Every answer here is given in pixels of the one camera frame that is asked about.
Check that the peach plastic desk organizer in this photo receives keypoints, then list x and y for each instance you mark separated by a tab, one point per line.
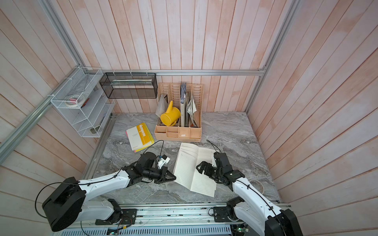
176	132

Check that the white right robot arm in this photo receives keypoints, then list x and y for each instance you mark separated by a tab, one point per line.
250	206

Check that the grey folder in organizer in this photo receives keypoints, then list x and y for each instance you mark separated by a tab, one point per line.
162	105

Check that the illustrated book in organizer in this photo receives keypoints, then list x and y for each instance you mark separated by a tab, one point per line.
191	111

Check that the tape roll on shelf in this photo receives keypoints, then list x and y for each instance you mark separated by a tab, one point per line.
75	101

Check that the yellow plastic watering can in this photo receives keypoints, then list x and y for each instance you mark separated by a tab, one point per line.
171	116

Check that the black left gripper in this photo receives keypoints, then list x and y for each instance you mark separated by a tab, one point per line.
165	172

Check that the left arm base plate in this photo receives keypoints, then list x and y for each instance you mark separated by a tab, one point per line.
127	216

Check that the white wire wall shelf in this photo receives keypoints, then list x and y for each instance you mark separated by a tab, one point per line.
90	120

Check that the grey-green book in organizer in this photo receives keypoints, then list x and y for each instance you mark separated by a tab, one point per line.
183	104

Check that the black mesh wall basket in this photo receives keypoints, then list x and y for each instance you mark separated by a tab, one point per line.
127	85

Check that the cream notebook orange cover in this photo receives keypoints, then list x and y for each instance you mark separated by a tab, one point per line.
140	137

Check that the cream lined notebook with holes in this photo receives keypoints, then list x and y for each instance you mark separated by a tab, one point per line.
189	156

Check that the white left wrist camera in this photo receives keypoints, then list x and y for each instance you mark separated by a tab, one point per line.
162	160

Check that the aluminium frame rail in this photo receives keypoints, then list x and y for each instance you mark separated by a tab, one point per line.
187	72

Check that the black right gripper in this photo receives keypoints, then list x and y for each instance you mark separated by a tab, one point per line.
208	171

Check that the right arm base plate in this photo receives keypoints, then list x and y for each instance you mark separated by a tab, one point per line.
224	214

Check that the clear tape roll on table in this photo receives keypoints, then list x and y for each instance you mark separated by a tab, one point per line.
257	185

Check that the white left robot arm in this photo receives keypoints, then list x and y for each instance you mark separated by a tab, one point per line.
72	200

